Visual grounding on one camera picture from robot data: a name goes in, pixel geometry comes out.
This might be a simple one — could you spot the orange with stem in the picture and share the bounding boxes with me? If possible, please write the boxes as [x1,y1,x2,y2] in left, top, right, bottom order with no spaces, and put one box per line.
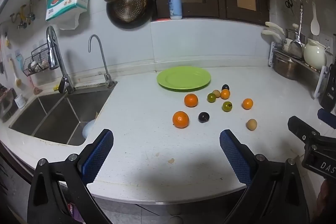
[184,94,198,107]

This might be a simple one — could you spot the black scissors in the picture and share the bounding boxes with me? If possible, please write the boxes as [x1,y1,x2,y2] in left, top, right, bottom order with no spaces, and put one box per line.
[285,0,294,15]

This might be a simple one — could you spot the small orange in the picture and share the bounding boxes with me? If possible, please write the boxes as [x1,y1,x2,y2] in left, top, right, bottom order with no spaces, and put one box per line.
[241,98,253,110]
[220,89,231,100]

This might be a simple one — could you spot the white dish rack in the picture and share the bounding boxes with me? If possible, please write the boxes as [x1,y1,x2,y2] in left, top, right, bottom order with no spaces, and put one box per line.
[268,42,329,99]

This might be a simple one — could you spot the chrome kitchen faucet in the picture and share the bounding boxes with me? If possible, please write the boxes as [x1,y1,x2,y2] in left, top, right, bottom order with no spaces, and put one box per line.
[46,26,75,94]

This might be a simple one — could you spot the black frying pan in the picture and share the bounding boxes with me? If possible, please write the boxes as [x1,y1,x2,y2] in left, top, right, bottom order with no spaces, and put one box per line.
[106,0,155,29]

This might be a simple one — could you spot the steel spatula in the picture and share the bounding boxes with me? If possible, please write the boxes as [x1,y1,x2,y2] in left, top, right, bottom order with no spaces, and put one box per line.
[288,2,304,59]

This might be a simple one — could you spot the large orange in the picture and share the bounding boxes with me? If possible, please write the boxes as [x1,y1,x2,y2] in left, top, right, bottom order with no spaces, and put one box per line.
[172,111,190,128]

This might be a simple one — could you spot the white rice paddle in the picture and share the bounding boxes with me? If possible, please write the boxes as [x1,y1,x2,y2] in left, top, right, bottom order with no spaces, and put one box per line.
[310,1,320,36]

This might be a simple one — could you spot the steel cooking pot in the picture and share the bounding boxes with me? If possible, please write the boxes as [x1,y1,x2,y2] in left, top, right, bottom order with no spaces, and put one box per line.
[273,52,299,80]

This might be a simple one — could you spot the dark plum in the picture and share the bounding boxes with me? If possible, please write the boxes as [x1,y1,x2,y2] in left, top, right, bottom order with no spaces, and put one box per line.
[198,112,210,123]
[222,84,230,90]

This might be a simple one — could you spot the steel kitchen sink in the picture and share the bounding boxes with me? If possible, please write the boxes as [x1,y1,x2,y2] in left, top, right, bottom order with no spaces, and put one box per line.
[10,86,113,145]

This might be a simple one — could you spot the blue soap pump bottle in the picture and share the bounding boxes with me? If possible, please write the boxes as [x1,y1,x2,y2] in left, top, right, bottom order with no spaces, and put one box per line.
[168,0,182,20]

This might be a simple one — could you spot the slim gooseneck faucet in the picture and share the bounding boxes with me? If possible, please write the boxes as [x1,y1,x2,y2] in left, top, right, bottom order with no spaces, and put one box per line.
[88,34,117,88]

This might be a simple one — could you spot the cream handled pan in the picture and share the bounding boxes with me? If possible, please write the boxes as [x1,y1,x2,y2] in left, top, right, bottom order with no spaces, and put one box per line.
[261,22,291,52]

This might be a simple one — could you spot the brass perforated strainer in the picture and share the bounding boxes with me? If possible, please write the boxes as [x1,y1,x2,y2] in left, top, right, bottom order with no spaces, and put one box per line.
[113,0,146,22]

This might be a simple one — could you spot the black wire basket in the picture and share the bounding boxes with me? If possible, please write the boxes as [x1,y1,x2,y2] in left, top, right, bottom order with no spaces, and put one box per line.
[23,47,49,76]

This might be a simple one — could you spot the green plate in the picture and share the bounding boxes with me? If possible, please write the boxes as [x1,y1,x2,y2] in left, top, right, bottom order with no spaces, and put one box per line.
[157,66,211,90]

